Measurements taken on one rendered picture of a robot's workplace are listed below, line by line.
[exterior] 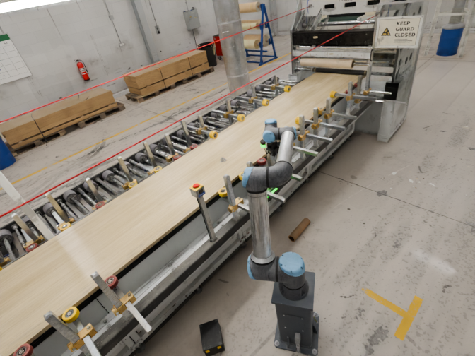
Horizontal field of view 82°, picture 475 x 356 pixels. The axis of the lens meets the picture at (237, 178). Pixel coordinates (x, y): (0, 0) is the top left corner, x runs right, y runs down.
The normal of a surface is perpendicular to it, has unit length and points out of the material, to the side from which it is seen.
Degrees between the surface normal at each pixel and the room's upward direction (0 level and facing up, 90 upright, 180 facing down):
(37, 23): 90
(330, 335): 0
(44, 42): 90
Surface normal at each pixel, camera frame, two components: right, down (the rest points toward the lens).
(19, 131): 0.70, 0.32
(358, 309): -0.17, -0.79
